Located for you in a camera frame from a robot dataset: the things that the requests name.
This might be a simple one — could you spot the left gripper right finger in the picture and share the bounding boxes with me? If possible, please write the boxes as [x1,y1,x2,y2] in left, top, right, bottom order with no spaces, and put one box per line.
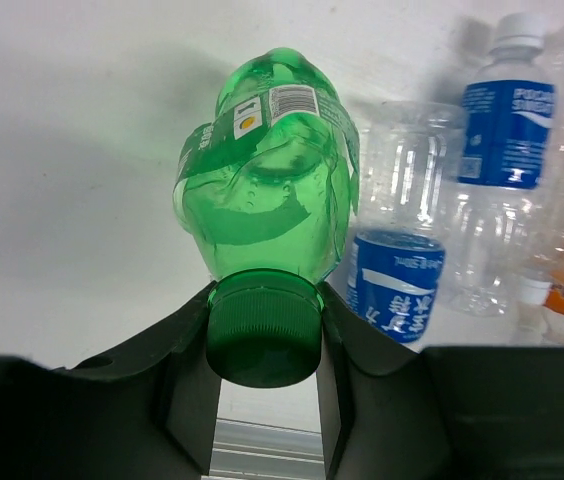
[317,283,564,479]

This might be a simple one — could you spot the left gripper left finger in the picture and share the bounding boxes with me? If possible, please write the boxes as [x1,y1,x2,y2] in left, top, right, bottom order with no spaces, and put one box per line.
[0,290,220,479]

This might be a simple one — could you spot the green crushed plastic bottle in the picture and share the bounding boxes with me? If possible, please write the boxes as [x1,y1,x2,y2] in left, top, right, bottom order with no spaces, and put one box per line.
[173,48,360,389]

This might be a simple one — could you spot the blue label bottle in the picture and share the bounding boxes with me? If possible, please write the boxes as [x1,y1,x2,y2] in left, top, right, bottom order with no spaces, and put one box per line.
[450,12,556,316]
[346,101,466,344]

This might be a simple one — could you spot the aluminium front rail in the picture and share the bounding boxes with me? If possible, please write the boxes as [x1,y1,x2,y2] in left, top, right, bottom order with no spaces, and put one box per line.
[206,419,325,480]

